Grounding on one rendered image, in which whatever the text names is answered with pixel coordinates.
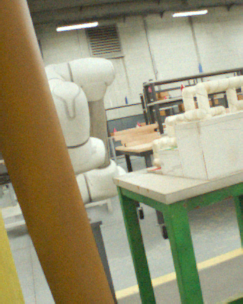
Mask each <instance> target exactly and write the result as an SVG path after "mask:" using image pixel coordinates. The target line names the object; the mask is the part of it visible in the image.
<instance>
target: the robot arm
mask: <svg viewBox="0 0 243 304"><path fill-rule="evenodd" d="M45 70H46V74H47V79H48V84H49V86H50V89H51V92H52V96H53V97H54V104H55V107H56V111H57V114H58V116H59V121H60V124H61V127H62V132H63V136H64V139H65V142H66V144H67V149H68V151H69V155H70V158H71V161H72V166H73V168H74V172H75V175H76V178H77V184H78V188H79V189H80V194H81V196H82V201H83V203H84V206H85V204H87V203H92V202H97V201H101V200H106V199H109V198H112V197H114V196H116V195H118V192H117V189H116V185H115V184H113V180H112V177H115V176H117V175H120V174H126V172H125V171H124V170H123V169H122V168H121V167H120V166H116V163H115V162H114V161H113V160H111V159H110V155H109V149H108V132H107V123H106V112H105V106H104V100H103V97H104V96H105V94H106V90H107V87H108V86H109V85H110V84H112V82H113V81H114V78H115V72H114V67H113V66H112V63H111V61H109V60H107V59H104V58H86V59H78V60H74V61H72V62H65V63H61V64H52V65H49V66H47V67H45ZM86 172H87V174H86ZM82 173H84V174H82ZM9 183H11V181H10V178H9V175H8V173H7V167H6V164H0V185H1V186H2V185H7V184H9ZM85 210H86V208H85ZM86 213H87V215H88V219H89V221H92V219H91V217H90V216H89V214H90V212H89V211H87V210H86Z"/></svg>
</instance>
